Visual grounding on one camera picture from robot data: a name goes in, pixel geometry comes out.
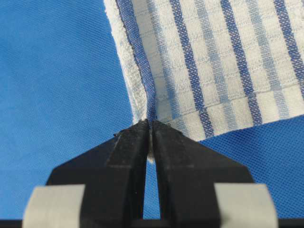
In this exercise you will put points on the blue table cloth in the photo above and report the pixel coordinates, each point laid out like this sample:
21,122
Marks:
62,92

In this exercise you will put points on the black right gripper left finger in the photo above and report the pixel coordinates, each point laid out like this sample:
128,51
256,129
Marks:
101,188

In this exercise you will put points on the blue white striped towel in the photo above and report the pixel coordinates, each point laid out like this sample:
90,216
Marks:
209,67

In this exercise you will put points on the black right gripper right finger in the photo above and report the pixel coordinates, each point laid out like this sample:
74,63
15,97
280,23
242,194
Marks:
201,188

